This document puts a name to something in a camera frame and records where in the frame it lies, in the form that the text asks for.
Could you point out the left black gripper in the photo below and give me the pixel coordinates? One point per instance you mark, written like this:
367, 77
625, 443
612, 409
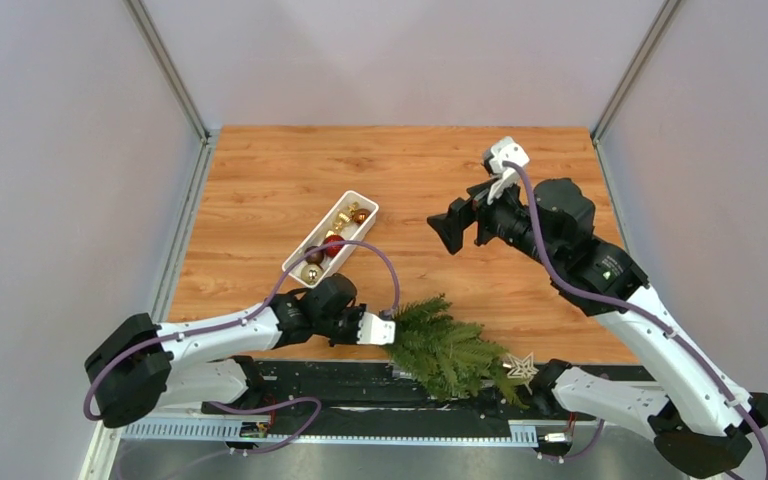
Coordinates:
352, 338

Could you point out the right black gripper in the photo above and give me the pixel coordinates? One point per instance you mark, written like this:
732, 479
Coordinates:
450, 225

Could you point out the red glitter ball ornament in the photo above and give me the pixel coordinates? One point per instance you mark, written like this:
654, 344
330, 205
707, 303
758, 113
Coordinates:
333, 245

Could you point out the small green christmas tree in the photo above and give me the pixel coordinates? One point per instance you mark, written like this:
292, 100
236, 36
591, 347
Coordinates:
450, 358

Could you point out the silver star ornament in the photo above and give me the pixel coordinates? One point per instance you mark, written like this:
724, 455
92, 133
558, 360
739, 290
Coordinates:
520, 368

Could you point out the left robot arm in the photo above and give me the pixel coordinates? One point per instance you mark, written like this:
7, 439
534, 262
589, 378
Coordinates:
142, 365

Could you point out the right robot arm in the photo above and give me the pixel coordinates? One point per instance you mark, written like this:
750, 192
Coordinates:
700, 422

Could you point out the gold ball ornament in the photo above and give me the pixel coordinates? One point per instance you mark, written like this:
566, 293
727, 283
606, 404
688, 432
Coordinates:
311, 273

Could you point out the dark brown ball ornament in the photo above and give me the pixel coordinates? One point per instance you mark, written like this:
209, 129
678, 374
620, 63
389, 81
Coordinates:
314, 255

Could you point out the bronze ball ornament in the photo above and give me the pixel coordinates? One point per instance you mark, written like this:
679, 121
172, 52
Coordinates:
360, 216

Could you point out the gold finial ornament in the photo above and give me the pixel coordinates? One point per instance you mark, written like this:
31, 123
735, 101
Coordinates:
343, 218

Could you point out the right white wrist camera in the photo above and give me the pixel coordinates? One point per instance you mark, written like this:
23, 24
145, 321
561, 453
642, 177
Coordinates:
495, 160

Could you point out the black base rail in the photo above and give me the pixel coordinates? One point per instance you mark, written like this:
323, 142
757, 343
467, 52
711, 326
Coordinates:
366, 399

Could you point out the right aluminium frame post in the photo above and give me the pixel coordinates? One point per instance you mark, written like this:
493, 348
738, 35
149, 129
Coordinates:
647, 47

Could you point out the aluminium frame post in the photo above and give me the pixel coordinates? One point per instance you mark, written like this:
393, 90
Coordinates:
647, 47
153, 39

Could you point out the left aluminium frame post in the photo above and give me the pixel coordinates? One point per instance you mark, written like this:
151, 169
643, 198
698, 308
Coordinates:
153, 39

